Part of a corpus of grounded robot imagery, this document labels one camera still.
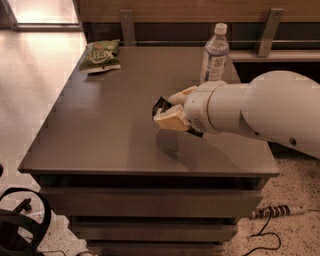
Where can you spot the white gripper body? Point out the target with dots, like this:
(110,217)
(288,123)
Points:
(197,106)

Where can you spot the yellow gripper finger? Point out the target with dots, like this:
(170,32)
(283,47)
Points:
(172,119)
(179,98)

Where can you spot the black rxbar chocolate bar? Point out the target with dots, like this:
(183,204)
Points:
(164,105)

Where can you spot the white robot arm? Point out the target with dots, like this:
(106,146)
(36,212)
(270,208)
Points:
(282,107)

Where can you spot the green jalapeno chip bag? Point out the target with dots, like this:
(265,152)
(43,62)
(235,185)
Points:
(101,56)

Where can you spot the clear plastic water bottle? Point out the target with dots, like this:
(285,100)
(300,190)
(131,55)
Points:
(215,55)

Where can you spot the grey side shelf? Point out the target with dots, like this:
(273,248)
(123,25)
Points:
(244,56)

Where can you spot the grey drawer cabinet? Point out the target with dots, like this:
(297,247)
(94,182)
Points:
(130,188)

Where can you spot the white striped power strip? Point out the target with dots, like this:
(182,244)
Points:
(277,211)

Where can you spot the black chair base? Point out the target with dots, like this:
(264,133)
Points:
(20,234)

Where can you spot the right grey metal bracket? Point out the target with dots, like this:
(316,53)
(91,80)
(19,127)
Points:
(270,27)

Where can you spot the grey metal bracket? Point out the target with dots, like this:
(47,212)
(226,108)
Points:
(127,26)
(270,27)

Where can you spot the left grey metal bracket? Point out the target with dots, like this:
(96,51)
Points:
(127,26)

